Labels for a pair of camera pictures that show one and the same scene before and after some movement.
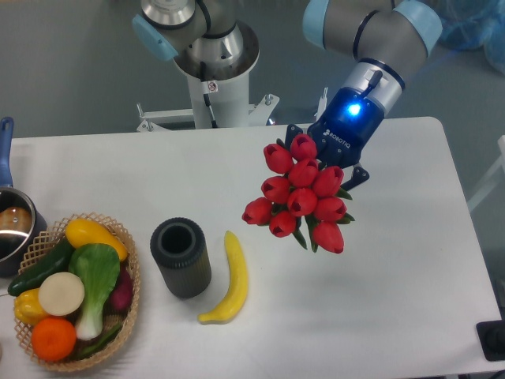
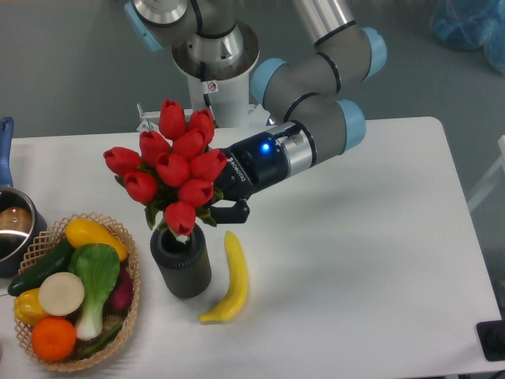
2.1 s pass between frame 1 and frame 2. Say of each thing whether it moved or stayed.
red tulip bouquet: moved
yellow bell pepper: stayed
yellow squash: stayed
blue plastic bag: stayed
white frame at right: stayed
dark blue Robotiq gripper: moved
